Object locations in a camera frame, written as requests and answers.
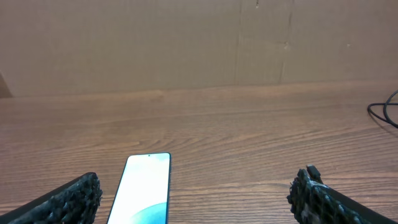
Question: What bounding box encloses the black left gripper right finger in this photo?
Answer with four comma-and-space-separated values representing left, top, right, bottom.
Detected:
287, 168, 397, 224

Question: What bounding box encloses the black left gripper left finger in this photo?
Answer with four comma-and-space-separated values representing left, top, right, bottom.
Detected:
1, 172, 103, 224

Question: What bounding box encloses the black USB charging cable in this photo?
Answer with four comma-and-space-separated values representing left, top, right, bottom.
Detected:
306, 89, 398, 184

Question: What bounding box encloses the blue Galaxy smartphone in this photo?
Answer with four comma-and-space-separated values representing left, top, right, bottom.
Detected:
107, 152, 172, 224

